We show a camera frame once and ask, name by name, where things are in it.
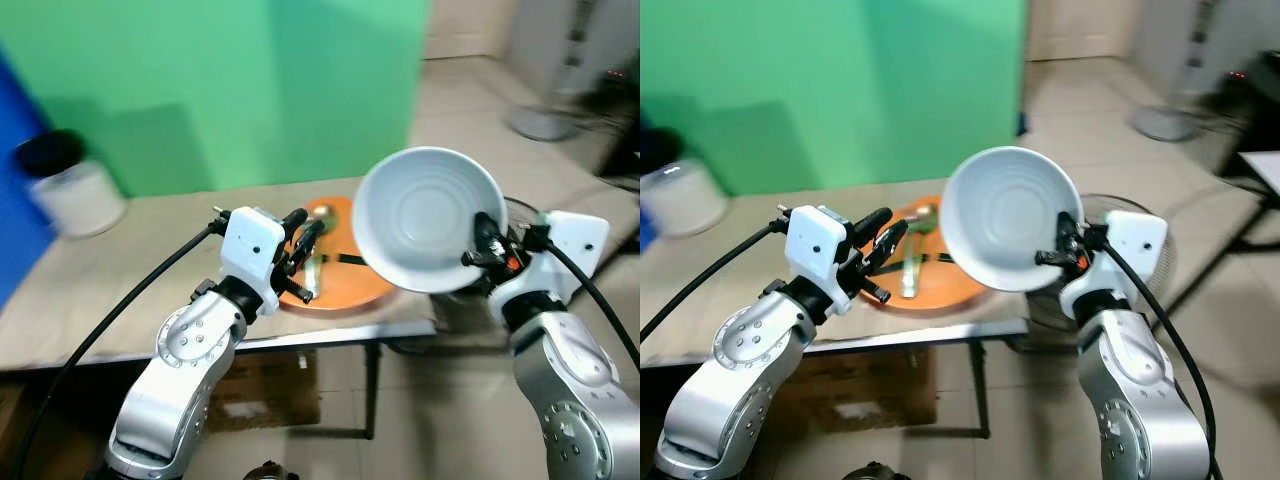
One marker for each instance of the white ceramic bowl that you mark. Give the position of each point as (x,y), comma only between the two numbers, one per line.
(1005,220)
(420,220)

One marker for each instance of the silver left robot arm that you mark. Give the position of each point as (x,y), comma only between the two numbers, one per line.
(185,360)
(740,365)

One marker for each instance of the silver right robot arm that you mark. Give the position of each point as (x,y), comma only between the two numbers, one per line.
(570,390)
(1140,390)

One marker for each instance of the green gold spoon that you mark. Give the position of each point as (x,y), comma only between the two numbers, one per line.
(912,270)
(318,270)

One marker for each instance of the black chopstick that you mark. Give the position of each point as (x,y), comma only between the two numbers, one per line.
(935,258)
(345,260)

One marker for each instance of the orange round plate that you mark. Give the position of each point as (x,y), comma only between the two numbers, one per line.
(935,285)
(345,285)

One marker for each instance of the brown cardboard box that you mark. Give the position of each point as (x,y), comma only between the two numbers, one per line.
(860,385)
(265,390)

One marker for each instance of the blue panel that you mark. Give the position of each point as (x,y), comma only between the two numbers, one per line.
(644,232)
(18,200)

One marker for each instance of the green backdrop screen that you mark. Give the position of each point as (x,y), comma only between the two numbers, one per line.
(200,90)
(830,90)

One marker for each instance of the black bulky object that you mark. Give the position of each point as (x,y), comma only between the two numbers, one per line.
(1245,110)
(625,130)

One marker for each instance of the grey tower appliance round base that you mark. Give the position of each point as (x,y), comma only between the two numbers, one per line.
(570,50)
(1190,50)

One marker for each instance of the white table with black legs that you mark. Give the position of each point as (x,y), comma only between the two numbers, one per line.
(1262,170)

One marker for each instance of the dark robot foot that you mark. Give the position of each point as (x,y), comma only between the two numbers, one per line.
(876,472)
(272,471)

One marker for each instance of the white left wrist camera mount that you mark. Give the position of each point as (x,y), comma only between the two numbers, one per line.
(815,245)
(248,245)

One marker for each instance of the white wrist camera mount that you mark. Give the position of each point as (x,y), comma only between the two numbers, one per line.
(1135,245)
(815,245)
(575,240)
(248,245)

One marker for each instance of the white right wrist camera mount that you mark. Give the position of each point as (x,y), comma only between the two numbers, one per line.
(575,240)
(1135,245)

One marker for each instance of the black metal table frame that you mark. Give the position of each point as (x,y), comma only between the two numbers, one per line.
(370,390)
(982,385)

